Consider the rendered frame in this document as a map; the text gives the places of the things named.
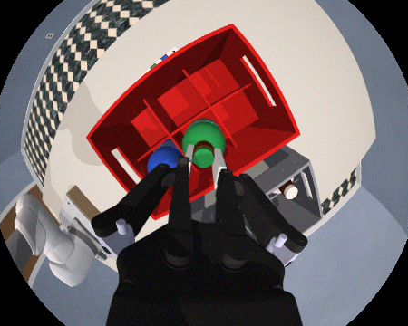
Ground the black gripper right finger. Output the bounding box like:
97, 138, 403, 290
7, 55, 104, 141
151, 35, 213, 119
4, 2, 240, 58
212, 148, 308, 269

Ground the green bottle with light green label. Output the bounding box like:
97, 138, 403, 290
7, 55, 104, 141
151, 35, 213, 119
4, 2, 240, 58
182, 118, 226, 168

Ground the white bottle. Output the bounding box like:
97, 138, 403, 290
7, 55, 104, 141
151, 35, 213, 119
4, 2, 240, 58
273, 178, 297, 199

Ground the white paper pick list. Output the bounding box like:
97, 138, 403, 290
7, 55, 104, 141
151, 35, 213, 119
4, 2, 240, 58
142, 47, 178, 76

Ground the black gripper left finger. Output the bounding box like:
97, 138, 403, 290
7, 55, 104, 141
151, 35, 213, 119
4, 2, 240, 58
91, 144, 194, 266

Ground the dark grey crate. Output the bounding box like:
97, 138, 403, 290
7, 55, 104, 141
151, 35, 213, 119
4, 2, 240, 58
190, 145, 323, 234

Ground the red divided crate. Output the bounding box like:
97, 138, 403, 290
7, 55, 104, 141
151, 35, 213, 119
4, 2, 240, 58
86, 24, 300, 193

